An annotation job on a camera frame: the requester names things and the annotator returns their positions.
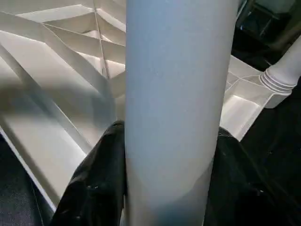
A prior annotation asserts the black work mat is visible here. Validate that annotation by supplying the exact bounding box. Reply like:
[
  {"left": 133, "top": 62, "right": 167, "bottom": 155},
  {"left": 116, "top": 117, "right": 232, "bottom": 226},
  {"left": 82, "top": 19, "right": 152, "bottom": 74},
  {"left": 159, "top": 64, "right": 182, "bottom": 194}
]
[{"left": 0, "top": 28, "right": 301, "bottom": 226}]

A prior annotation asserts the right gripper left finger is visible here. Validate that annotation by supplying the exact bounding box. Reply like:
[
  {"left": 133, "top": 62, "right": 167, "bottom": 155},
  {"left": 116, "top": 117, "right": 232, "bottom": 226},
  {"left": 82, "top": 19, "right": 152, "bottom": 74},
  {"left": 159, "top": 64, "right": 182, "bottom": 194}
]
[{"left": 49, "top": 120, "right": 127, "bottom": 226}]

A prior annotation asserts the white plastic table top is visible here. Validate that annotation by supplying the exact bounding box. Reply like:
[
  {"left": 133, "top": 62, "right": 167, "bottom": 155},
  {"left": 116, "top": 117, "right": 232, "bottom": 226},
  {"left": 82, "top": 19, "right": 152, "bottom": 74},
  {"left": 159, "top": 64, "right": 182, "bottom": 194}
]
[{"left": 0, "top": 0, "right": 292, "bottom": 212}]

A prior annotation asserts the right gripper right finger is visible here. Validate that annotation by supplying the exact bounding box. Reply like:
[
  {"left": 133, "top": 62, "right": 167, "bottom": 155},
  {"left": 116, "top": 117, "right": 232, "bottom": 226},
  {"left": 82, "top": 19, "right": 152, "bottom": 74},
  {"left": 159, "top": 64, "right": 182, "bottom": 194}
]
[{"left": 205, "top": 127, "right": 301, "bottom": 226}]

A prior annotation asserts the white plastic table leg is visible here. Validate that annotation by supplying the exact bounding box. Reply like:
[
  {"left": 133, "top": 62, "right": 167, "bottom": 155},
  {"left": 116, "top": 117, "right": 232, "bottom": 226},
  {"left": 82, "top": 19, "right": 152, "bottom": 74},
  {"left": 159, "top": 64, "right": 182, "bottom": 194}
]
[
  {"left": 124, "top": 0, "right": 239, "bottom": 226},
  {"left": 260, "top": 45, "right": 301, "bottom": 95}
]

